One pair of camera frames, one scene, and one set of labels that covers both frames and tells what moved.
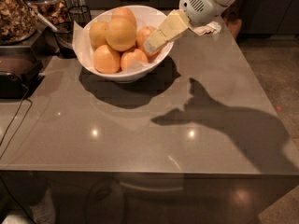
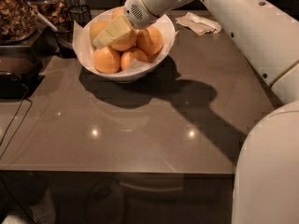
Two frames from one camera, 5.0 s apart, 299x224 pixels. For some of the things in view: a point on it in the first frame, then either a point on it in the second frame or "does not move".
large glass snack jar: x=17 y=18 does not move
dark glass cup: x=64 y=31 does not move
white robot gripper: x=196 y=4 to x=135 y=10
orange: x=121 y=34 does not move
